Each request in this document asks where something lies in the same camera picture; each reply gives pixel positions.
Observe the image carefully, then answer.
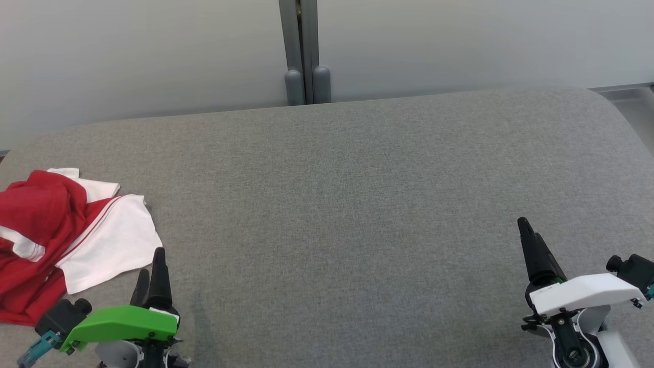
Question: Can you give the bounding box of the grey cylindrical post cap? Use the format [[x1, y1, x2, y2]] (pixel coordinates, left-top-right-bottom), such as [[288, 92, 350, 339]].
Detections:
[[313, 65, 332, 104], [285, 69, 306, 106]]

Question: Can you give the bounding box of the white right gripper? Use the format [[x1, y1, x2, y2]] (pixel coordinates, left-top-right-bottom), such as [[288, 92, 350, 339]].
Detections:
[[517, 217, 645, 317]]

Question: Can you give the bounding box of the grey partition frame post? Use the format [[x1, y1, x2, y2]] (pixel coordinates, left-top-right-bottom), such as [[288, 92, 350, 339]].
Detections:
[[278, 0, 320, 105]]

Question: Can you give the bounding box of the grey metal ledge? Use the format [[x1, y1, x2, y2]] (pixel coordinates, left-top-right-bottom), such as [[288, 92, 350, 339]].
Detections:
[[588, 82, 654, 95]]

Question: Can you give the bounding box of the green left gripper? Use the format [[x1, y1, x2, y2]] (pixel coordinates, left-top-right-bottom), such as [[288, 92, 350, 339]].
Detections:
[[59, 248, 180, 354]]

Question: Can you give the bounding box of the red white sleeved shirt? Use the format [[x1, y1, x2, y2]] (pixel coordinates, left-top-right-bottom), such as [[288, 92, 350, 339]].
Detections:
[[0, 168, 163, 295]]

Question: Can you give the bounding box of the teal plug left camera cable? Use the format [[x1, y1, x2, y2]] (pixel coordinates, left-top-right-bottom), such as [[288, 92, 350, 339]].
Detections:
[[17, 330, 63, 367]]

